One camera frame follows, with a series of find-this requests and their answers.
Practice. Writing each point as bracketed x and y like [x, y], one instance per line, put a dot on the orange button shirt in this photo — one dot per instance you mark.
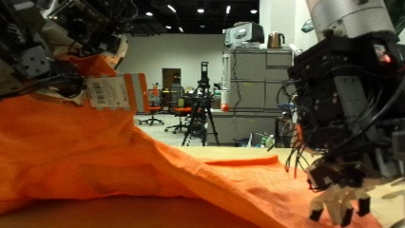
[106, 158]

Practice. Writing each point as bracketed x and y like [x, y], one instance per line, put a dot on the white power strip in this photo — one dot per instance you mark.
[295, 49]

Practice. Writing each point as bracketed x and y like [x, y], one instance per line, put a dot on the tall grey metal cabinet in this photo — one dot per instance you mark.
[254, 82]

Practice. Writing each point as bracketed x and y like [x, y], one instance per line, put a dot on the green plastic bottles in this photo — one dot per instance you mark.
[267, 141]

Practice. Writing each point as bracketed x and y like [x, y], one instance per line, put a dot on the copper electric kettle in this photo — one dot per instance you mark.
[275, 40]

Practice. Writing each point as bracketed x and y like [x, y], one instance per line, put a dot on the low grey counter cabinet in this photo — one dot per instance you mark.
[240, 126]

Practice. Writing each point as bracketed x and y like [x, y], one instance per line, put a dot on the small red ball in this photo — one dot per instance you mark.
[224, 108]

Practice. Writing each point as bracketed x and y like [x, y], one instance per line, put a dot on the white cylinder bottle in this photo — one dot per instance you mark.
[223, 95]

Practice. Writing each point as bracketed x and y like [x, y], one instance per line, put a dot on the grey boxy monitor device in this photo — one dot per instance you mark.
[244, 34]

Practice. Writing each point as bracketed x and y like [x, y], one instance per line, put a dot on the orange seat office chair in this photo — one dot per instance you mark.
[180, 110]
[155, 109]

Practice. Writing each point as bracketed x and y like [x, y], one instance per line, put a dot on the brown door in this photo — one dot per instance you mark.
[170, 77]

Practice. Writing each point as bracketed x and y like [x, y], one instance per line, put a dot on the black camera tripod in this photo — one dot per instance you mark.
[203, 104]

